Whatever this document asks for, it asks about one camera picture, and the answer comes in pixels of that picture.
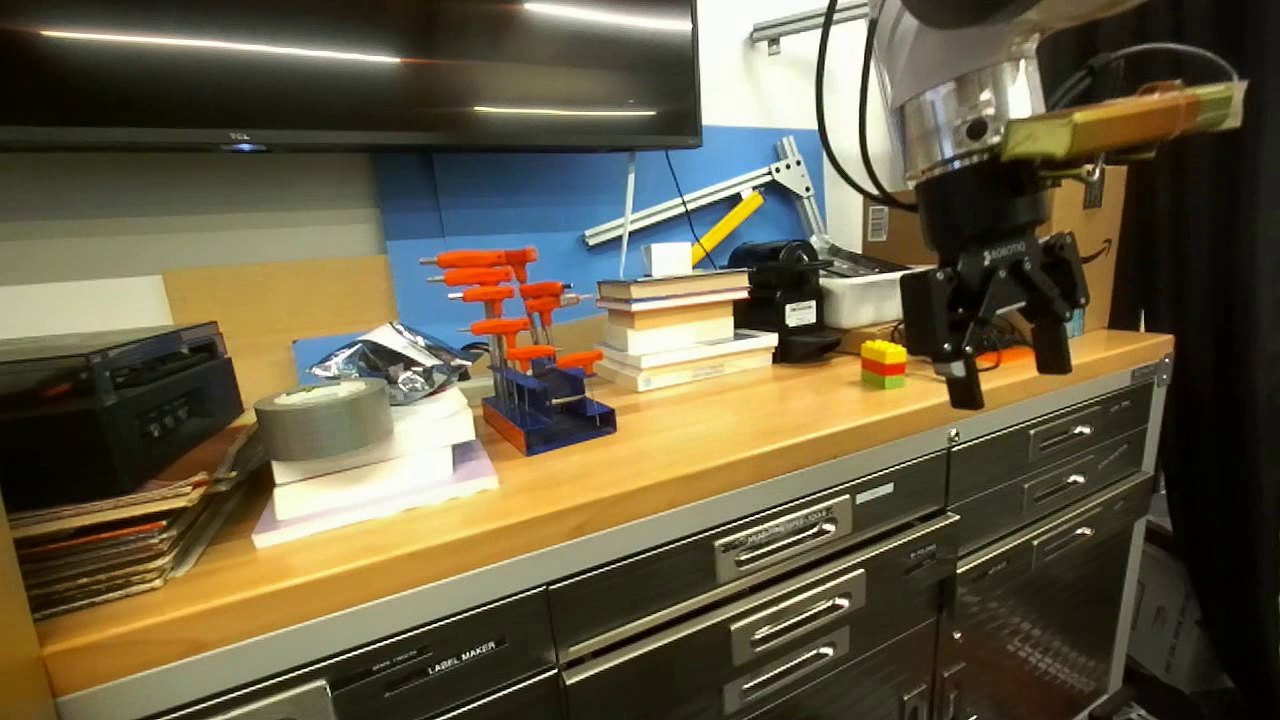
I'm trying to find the stacked colourful toy bricks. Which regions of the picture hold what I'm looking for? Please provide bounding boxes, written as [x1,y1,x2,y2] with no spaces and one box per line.
[858,339,909,387]

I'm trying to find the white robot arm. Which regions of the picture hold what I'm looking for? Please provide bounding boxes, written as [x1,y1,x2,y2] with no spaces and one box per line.
[872,0,1137,410]

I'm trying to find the black wall monitor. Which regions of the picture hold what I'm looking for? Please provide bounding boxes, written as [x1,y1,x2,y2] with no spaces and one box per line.
[0,0,703,152]

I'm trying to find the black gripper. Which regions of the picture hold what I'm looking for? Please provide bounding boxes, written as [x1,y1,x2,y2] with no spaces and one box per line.
[898,161,1087,410]

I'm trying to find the white storage bin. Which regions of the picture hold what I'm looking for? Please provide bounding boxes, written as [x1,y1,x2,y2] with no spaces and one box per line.
[819,268,905,328]

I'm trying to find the aluminium square ruler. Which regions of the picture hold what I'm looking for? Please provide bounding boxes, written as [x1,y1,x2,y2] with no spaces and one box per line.
[578,136,824,250]

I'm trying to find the grey duct tape roll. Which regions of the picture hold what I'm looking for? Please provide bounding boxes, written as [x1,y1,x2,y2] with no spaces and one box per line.
[256,381,393,459]

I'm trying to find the cardboard amazon box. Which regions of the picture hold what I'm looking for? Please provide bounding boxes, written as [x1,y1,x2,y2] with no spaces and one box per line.
[862,164,1129,331]

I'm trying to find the stack of thin boards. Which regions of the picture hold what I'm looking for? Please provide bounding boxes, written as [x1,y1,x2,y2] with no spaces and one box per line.
[11,425,266,617]

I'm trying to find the stack of books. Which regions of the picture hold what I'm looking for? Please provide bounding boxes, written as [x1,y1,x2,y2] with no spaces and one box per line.
[597,268,776,391]

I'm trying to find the orange hex key set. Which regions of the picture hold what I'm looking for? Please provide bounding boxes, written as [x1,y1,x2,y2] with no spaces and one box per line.
[433,250,617,455]

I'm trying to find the black printer box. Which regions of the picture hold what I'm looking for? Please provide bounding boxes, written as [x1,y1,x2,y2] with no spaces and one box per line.
[0,320,245,510]

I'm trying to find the black label maker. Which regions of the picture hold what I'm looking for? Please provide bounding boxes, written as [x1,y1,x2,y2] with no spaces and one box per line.
[729,239,839,363]

